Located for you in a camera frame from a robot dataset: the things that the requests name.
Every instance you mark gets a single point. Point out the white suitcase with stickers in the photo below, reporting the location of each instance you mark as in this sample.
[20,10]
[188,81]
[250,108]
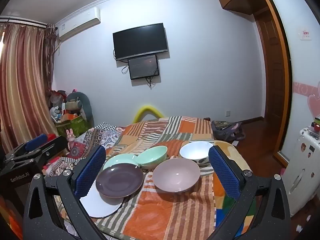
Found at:
[301,176]

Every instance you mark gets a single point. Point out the pink bunny toy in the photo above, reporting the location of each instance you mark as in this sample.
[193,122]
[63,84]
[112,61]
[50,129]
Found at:
[70,138]

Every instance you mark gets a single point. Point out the dark purple plate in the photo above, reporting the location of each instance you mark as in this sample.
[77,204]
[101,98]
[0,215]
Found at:
[120,180]

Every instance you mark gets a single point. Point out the wall power socket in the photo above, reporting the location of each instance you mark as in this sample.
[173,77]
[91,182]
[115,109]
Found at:
[227,113]

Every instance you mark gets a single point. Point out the striped brown curtain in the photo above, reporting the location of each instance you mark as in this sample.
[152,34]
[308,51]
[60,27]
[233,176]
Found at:
[27,64]

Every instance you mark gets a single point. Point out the mint green plate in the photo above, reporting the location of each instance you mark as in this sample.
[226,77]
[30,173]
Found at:
[125,158]

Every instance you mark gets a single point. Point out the orange striped patchwork blanket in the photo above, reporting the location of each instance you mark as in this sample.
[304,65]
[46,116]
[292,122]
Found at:
[180,198]

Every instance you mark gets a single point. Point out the pink wide bowl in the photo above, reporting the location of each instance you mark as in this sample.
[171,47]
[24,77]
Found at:
[176,175]

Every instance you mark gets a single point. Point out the wooden door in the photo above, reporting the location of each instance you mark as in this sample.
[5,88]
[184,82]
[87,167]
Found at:
[278,75]

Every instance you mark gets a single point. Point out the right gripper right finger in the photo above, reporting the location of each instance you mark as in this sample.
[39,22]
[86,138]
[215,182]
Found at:
[271,219]

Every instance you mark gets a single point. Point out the green cardboard box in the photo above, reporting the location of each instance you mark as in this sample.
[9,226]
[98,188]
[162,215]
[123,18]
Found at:
[78,125]

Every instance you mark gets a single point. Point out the yellow curved foam tube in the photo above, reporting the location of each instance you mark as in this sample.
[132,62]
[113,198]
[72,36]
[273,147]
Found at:
[145,110]

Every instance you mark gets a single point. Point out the dark backpack on floor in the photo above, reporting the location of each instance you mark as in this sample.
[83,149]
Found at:
[227,131]

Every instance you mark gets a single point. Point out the large wall television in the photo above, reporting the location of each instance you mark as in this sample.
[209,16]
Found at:
[138,41]

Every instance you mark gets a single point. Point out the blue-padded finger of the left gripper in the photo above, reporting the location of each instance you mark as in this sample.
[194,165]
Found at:
[36,142]

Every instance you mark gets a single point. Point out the white air conditioner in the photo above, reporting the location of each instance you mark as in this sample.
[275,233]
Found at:
[79,23]

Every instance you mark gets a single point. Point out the mint green bowl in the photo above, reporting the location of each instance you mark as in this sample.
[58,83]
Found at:
[152,157]

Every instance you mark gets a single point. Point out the grey plush toy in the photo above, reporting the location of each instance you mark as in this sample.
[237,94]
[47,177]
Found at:
[78,102]

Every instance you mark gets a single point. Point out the patterned floral quilt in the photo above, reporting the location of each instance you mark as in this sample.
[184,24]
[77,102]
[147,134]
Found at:
[103,134]

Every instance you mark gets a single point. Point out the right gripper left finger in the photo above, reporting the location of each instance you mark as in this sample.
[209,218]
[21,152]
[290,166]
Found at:
[42,219]

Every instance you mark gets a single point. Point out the white bowl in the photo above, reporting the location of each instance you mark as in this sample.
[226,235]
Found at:
[196,151]

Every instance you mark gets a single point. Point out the white plate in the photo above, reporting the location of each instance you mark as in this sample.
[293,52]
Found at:
[98,205]

